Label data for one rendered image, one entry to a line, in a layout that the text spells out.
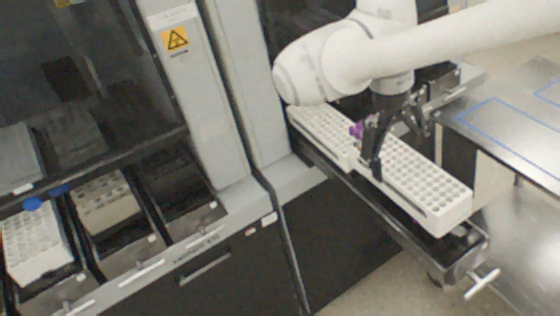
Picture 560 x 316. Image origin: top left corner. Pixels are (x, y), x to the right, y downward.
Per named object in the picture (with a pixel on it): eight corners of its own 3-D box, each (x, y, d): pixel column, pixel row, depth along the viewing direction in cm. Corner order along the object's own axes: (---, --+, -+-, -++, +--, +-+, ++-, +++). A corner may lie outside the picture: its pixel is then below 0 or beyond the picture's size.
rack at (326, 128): (288, 124, 138) (284, 107, 135) (316, 110, 142) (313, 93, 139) (347, 176, 118) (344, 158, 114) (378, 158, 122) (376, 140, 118)
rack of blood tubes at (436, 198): (349, 163, 113) (346, 143, 110) (380, 144, 117) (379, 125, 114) (437, 238, 93) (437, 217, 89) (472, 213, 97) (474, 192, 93)
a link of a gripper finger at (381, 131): (397, 115, 94) (392, 114, 93) (378, 163, 98) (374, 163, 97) (385, 107, 97) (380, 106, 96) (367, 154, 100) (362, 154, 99)
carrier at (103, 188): (132, 190, 121) (122, 173, 117) (134, 195, 119) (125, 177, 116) (82, 214, 116) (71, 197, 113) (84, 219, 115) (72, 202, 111)
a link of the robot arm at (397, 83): (424, 58, 87) (424, 85, 90) (392, 42, 93) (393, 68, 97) (386, 78, 83) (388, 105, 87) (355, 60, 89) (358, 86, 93)
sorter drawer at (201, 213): (106, 122, 163) (94, 101, 157) (147, 106, 168) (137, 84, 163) (181, 257, 113) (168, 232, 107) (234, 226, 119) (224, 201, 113)
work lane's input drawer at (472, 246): (281, 139, 144) (276, 116, 139) (318, 120, 150) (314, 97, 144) (460, 309, 95) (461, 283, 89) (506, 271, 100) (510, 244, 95)
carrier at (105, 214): (139, 205, 116) (130, 188, 113) (142, 209, 115) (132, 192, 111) (89, 231, 111) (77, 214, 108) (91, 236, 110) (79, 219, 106)
